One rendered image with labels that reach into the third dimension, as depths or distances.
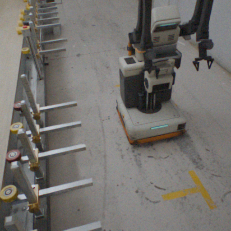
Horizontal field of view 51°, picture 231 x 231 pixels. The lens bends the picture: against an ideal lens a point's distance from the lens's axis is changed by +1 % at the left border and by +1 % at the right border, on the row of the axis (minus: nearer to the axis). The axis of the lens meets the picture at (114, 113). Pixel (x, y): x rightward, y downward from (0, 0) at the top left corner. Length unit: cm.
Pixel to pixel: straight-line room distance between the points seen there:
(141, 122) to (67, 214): 111
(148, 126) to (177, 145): 42
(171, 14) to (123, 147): 141
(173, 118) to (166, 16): 107
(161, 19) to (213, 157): 146
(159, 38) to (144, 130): 93
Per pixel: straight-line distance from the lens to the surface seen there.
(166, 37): 205
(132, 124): 246
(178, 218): 220
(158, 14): 194
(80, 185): 135
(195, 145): 272
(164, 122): 250
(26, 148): 140
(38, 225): 145
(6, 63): 256
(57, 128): 170
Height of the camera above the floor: 193
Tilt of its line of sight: 39 degrees down
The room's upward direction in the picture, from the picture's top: 4 degrees counter-clockwise
